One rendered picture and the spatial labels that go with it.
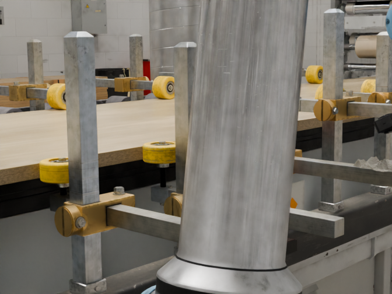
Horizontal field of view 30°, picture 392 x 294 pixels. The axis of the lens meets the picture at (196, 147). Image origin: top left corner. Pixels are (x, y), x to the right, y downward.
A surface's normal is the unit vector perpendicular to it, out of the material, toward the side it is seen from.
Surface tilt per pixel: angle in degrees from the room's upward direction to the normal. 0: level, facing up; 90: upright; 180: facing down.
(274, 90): 85
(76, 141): 90
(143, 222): 90
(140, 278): 0
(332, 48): 90
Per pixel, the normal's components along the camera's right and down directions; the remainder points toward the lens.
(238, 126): -0.12, -0.01
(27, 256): 0.73, 0.09
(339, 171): -0.68, 0.12
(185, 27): 0.17, 0.14
